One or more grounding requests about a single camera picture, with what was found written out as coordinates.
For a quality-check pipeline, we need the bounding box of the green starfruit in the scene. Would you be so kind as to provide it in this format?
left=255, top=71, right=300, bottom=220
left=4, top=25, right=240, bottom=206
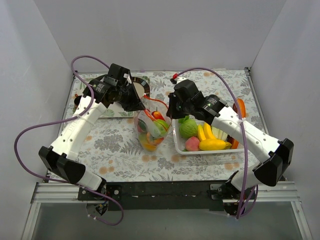
left=178, top=115, right=190, bottom=124

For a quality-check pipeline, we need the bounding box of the green apple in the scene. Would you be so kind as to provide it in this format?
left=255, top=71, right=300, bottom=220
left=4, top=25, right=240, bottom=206
left=153, top=119, right=169, bottom=132

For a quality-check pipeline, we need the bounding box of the clear zip bag orange zipper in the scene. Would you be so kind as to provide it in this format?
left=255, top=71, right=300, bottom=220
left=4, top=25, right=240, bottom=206
left=133, top=96, right=172, bottom=149

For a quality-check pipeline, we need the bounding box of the red lychee bunch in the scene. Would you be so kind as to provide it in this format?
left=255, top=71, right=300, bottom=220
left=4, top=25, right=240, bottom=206
left=137, top=118, right=148, bottom=133

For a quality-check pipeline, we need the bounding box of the orange red pepper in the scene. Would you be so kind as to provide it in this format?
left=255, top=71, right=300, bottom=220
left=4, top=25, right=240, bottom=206
left=146, top=132, right=164, bottom=146

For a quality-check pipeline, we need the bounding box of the yellow green mango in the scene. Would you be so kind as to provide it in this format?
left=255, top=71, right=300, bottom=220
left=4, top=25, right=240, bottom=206
left=138, top=133, right=157, bottom=152

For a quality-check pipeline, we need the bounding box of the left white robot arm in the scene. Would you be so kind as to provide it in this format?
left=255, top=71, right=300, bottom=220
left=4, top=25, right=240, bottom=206
left=38, top=63, right=145, bottom=200

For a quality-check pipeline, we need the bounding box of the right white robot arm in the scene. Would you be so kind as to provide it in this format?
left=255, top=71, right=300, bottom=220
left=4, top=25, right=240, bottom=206
left=166, top=79, right=294, bottom=199

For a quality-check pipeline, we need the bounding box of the floral serving tray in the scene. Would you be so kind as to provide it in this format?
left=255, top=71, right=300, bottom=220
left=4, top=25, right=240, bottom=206
left=72, top=74, right=134, bottom=119

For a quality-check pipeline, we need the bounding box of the striped rim ceramic plate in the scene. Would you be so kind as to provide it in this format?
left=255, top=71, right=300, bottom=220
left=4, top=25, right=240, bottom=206
left=132, top=77, right=151, bottom=99

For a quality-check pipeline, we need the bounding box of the green cabbage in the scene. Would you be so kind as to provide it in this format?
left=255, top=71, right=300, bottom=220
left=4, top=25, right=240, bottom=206
left=179, top=119, right=198, bottom=139

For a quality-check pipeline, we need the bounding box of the small brown clay cup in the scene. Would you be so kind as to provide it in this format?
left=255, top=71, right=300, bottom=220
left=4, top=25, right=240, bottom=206
left=73, top=94, right=82, bottom=112

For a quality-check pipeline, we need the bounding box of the white plastic basket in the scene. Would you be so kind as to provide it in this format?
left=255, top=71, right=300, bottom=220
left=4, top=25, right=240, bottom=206
left=172, top=119, right=244, bottom=155

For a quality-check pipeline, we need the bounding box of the pink peach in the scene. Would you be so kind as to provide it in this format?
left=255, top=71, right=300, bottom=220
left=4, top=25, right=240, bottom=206
left=185, top=136, right=200, bottom=152

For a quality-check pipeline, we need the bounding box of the green lettuce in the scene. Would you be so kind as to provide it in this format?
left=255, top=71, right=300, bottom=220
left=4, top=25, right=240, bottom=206
left=211, top=126, right=228, bottom=141

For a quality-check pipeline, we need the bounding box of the yellow mango in basket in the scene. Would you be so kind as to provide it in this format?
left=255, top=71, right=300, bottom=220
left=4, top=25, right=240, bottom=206
left=198, top=139, right=232, bottom=151

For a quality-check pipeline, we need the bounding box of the orange papaya slice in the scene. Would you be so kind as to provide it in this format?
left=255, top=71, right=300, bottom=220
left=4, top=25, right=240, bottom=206
left=232, top=98, right=246, bottom=119

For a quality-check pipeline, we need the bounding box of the floral tablecloth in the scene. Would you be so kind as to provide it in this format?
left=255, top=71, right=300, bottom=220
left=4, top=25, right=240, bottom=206
left=76, top=70, right=265, bottom=182

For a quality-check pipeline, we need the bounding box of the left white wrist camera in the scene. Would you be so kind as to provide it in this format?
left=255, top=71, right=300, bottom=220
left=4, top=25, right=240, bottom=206
left=123, top=73, right=132, bottom=84

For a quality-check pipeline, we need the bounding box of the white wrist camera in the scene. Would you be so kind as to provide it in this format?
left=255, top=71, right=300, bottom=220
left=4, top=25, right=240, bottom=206
left=170, top=73, right=186, bottom=85
left=123, top=73, right=132, bottom=84

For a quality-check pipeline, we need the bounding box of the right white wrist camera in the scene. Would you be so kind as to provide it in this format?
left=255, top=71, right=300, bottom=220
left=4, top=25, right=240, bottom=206
left=170, top=73, right=186, bottom=85

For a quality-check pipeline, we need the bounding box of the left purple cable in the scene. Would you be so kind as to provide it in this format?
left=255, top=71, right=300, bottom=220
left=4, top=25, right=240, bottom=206
left=14, top=55, right=112, bottom=182

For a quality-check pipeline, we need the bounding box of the purple cable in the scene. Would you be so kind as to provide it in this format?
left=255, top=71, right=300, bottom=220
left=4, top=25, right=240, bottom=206
left=178, top=67, right=259, bottom=220
left=14, top=55, right=112, bottom=182

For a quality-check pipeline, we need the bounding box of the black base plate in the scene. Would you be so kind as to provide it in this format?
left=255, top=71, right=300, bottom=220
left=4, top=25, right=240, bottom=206
left=77, top=179, right=248, bottom=212

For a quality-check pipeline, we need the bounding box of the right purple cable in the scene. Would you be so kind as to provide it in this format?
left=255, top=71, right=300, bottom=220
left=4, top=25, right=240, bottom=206
left=178, top=67, right=259, bottom=220

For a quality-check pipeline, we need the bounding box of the aluminium frame rail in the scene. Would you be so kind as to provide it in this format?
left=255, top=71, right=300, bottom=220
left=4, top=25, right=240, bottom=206
left=32, top=181, right=301, bottom=203

